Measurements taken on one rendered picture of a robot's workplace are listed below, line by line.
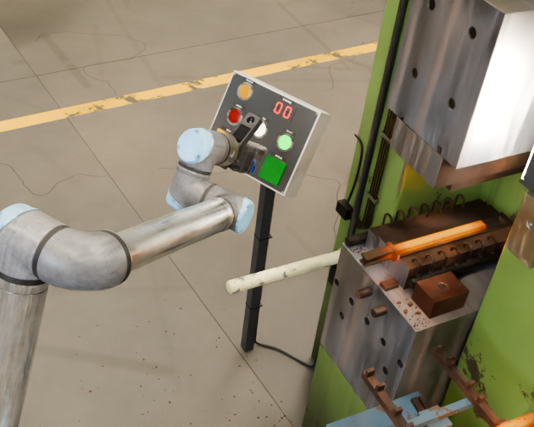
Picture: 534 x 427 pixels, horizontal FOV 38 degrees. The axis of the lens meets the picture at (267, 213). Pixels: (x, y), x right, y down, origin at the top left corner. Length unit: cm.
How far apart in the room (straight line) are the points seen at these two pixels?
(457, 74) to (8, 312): 110
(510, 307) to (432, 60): 67
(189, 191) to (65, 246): 57
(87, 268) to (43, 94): 324
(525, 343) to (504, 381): 16
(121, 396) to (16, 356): 138
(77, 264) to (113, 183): 248
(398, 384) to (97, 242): 108
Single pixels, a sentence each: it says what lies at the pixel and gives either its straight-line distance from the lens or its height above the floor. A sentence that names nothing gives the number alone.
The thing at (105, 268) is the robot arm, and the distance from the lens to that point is 150.
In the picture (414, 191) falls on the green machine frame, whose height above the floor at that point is 102.
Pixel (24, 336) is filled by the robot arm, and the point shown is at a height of 118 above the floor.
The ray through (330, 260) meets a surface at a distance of 266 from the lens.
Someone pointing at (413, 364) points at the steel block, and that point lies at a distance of 222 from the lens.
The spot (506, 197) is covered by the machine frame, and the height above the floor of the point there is 100.
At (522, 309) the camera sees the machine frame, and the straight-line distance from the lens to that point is 207.
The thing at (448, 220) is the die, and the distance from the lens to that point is 237.
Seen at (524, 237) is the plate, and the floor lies 125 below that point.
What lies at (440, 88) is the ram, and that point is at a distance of 190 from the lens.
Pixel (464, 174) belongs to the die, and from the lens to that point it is 203.
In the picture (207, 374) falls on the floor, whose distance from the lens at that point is 308.
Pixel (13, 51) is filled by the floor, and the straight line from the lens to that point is 515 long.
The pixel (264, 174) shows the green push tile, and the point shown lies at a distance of 239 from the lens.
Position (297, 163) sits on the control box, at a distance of 235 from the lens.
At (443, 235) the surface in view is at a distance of 228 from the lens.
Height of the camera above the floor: 240
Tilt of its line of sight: 39 degrees down
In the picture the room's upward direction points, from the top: 8 degrees clockwise
